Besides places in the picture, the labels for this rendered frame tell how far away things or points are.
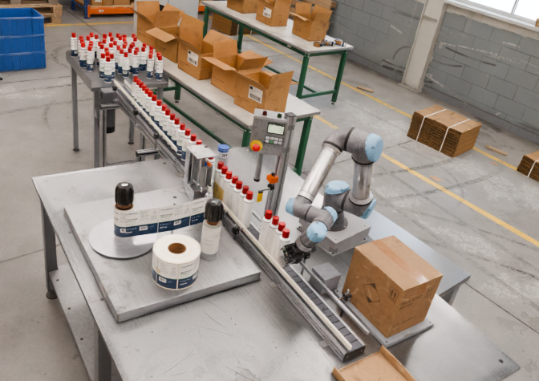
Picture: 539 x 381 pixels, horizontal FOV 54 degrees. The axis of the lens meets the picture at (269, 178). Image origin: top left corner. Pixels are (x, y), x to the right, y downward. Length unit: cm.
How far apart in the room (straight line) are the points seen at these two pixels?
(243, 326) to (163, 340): 33
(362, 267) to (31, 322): 200
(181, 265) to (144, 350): 36
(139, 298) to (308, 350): 72
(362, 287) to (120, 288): 103
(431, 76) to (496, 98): 104
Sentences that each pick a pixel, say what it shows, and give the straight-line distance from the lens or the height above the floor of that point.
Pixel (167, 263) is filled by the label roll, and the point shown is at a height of 102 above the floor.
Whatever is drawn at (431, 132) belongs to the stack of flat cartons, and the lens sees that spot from 644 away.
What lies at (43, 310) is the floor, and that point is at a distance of 353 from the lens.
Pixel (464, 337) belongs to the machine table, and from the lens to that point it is 258.
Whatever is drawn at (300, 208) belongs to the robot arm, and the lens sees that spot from 228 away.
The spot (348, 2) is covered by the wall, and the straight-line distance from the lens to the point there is 919.
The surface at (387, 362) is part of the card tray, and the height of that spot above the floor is 83.
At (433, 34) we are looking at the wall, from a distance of 811.
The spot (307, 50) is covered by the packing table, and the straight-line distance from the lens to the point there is 625.
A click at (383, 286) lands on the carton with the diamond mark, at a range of 228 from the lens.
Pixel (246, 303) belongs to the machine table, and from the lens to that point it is 237.
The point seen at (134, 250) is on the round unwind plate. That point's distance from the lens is 249.
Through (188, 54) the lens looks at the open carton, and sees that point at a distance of 489.
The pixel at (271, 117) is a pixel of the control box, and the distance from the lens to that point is 248.
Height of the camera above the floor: 245
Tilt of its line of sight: 30 degrees down
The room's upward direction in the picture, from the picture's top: 10 degrees clockwise
